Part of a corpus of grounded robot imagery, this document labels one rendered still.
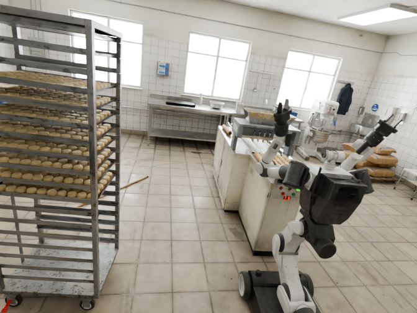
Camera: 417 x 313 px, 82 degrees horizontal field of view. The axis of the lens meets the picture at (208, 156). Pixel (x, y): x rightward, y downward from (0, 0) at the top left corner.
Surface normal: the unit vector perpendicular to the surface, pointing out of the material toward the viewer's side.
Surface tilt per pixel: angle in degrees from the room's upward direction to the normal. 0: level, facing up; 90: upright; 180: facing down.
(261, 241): 90
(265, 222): 90
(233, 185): 90
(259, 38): 90
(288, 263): 33
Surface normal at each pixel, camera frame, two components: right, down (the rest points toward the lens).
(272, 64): 0.15, 0.37
